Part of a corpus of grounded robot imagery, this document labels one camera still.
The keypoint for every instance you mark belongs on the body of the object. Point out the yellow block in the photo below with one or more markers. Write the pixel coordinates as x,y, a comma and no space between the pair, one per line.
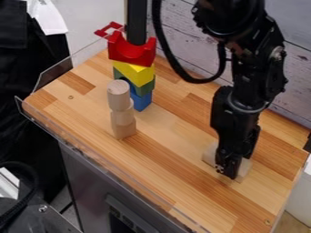
135,74

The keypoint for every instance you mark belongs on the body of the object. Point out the black pole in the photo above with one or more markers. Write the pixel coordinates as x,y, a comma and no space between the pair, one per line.
137,21

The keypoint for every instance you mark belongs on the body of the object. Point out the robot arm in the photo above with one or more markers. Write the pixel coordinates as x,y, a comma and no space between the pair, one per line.
255,45

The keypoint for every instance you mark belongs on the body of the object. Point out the white rectangular block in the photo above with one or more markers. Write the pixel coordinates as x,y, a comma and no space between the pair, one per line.
246,170

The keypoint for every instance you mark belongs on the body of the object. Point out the wooden cube block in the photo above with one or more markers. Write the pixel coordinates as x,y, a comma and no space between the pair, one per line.
124,130

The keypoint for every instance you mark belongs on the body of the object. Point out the wooden cylinder block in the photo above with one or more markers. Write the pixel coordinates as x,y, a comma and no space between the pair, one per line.
118,94
123,116

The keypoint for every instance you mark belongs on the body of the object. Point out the red clamp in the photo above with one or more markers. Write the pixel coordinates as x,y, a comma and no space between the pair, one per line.
106,30

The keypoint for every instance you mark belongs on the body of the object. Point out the red arch block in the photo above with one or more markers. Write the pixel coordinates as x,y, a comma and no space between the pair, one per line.
131,53

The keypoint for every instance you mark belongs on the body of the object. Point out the green arch block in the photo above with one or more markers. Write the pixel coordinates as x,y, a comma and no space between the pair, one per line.
143,88

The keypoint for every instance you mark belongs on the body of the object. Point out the white paper sheet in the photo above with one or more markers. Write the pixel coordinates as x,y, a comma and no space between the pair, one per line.
48,16

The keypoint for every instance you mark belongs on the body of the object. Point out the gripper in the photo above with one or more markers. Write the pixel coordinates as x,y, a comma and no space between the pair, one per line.
233,121

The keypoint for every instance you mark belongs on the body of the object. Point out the blue block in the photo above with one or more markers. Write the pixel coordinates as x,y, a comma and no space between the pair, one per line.
141,101

